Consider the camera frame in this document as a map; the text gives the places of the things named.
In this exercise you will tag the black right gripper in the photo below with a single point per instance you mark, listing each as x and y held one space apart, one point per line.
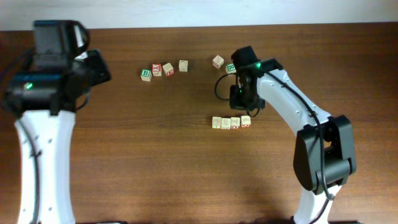
235 101

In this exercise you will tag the wooden block red side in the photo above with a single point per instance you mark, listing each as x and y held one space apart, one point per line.
218 61

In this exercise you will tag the red letter Y block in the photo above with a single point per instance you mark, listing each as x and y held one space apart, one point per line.
157 69

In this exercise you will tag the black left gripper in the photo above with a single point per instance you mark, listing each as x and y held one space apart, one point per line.
100 70

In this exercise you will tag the green letter B block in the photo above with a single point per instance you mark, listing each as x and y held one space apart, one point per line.
146 75

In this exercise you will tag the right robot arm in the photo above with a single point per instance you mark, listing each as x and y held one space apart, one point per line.
324 154

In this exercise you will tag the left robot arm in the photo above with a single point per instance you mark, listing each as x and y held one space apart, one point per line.
42 97

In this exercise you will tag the wooden block number five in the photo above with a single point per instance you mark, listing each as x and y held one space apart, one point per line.
226 123

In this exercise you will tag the wooden block letter H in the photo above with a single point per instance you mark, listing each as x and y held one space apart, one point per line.
235 122

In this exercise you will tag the red letter E block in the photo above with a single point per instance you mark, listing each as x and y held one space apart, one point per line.
168 69

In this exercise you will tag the wooden block red letter D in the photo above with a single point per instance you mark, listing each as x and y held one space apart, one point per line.
245 121

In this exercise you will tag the wooden block yellow side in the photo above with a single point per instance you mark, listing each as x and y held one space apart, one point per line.
216 122

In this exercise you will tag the green letter R block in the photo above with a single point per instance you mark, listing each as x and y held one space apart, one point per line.
230 68

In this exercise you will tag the plain wooden block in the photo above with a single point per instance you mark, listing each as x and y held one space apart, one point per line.
183 65

